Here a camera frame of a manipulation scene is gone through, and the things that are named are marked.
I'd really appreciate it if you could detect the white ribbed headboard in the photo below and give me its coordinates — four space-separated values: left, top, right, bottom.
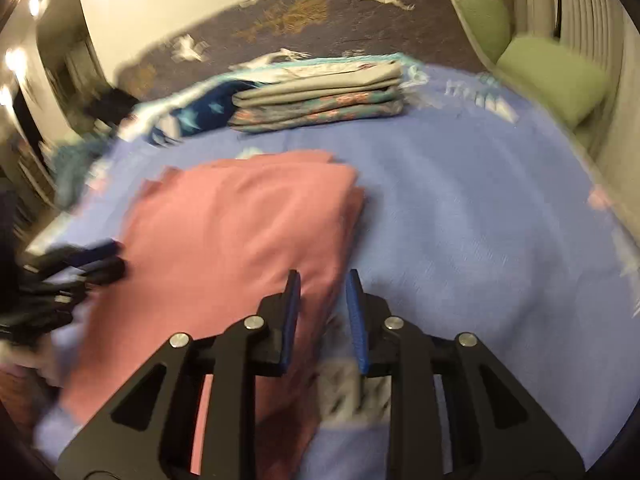
515 0 640 241

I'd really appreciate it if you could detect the teal cloth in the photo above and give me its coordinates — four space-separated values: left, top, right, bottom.
50 139 112 211

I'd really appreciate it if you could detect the grey folded garment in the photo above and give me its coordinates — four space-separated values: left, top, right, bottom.
232 60 405 108

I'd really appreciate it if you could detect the light blue printed blanket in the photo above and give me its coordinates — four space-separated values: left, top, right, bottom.
30 62 640 480

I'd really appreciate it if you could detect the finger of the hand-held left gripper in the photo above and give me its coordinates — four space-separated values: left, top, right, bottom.
30 257 127 295
30 239 123 275

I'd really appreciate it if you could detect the floral folded garment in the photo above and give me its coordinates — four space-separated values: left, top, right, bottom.
227 100 406 134
234 85 402 122

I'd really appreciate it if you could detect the stack of folded clothes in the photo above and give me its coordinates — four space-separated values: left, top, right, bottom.
120 52 428 150

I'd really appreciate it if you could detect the pink garment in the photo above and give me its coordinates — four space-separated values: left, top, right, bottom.
60 149 368 478

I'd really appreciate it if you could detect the dark grey deer print bedspread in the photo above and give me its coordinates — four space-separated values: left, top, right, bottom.
115 0 483 101

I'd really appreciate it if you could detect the green pillow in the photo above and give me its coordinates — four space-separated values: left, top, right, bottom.
452 0 515 62
495 35 610 130

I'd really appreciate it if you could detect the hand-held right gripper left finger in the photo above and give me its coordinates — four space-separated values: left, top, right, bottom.
55 269 302 480

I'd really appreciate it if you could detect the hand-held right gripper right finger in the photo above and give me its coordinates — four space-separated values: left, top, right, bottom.
345 268 586 480

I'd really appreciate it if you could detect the dark cloth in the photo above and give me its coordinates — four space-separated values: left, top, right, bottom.
85 87 151 128

